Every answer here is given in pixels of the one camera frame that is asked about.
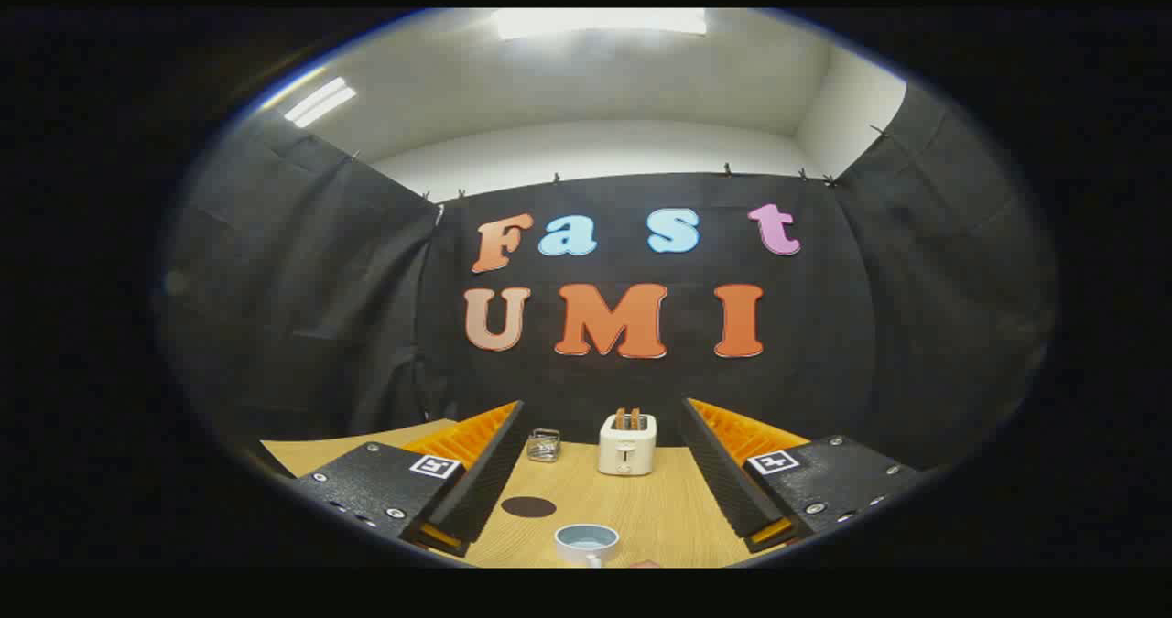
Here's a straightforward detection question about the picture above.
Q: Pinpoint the wooden table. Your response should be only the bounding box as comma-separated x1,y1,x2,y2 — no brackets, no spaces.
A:
261,417,807,569

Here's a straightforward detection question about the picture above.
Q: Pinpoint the narrow ceiling light strip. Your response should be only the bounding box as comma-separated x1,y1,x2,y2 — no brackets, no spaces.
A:
284,76,358,129

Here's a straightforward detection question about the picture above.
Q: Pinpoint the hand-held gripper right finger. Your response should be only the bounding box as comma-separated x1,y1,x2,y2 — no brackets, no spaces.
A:
678,396,921,555

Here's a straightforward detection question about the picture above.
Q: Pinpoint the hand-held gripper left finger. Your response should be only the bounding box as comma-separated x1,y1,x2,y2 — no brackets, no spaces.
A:
291,400,528,559

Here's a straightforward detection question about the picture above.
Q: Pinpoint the black backdrop cloth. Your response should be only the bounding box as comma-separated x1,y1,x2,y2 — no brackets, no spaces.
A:
160,82,1058,472

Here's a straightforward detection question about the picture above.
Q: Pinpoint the white cup with handle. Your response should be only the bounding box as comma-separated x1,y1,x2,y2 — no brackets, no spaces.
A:
554,524,621,569

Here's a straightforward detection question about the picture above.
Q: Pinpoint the white toaster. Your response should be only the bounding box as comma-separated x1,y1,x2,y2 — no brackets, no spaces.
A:
598,412,658,477

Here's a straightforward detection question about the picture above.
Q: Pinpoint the large ceiling light panel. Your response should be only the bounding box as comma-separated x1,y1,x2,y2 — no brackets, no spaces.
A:
492,8,708,40

